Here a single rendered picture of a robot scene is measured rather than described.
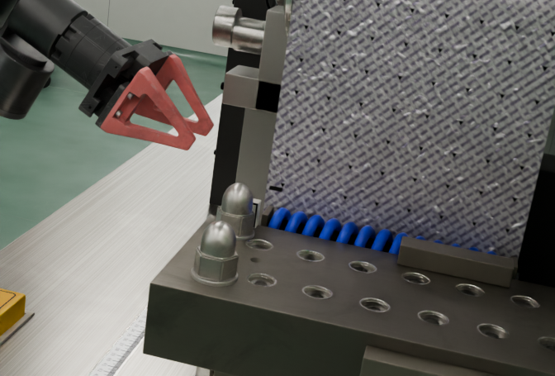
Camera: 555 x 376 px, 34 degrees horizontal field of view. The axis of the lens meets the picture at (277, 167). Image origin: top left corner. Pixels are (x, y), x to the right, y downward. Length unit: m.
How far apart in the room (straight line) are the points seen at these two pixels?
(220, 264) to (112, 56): 0.23
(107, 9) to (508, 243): 6.19
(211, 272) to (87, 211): 0.49
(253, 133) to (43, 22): 0.23
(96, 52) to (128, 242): 0.31
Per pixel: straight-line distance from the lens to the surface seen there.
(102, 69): 0.82
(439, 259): 0.79
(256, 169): 0.93
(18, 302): 0.89
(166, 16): 6.77
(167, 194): 1.25
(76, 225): 1.13
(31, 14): 0.87
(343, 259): 0.78
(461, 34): 0.80
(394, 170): 0.83
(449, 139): 0.82
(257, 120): 0.92
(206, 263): 0.69
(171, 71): 0.89
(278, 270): 0.74
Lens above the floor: 1.33
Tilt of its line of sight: 17 degrees down
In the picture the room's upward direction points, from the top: 8 degrees clockwise
